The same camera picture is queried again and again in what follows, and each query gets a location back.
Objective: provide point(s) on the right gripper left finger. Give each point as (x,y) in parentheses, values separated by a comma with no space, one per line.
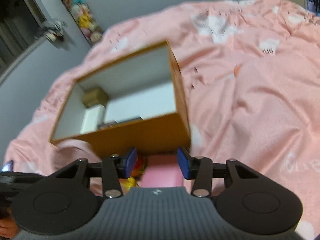
(111,169)

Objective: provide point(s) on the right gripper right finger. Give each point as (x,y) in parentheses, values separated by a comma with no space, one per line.
(201,170)

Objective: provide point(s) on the white long box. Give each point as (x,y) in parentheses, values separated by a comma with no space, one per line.
(93,117)

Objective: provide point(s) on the gold small box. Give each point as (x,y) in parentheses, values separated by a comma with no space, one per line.
(94,96)

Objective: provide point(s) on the person's left hand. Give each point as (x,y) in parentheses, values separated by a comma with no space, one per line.
(8,225)

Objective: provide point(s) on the orange plush toy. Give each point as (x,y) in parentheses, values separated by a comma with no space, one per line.
(135,179)

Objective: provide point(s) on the smartphone with lit screen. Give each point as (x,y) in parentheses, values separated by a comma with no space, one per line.
(8,166)

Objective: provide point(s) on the orange cardboard storage box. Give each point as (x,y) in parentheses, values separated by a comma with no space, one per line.
(146,109)

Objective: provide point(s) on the pink patterned duvet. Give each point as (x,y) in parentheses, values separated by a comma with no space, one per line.
(250,70)

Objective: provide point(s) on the hanging plush toy organizer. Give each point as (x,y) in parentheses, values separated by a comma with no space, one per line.
(84,19)

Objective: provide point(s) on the grey plush toy on ledge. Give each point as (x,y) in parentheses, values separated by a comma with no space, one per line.
(52,30)

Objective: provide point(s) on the dark window frame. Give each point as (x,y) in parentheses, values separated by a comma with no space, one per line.
(20,23)

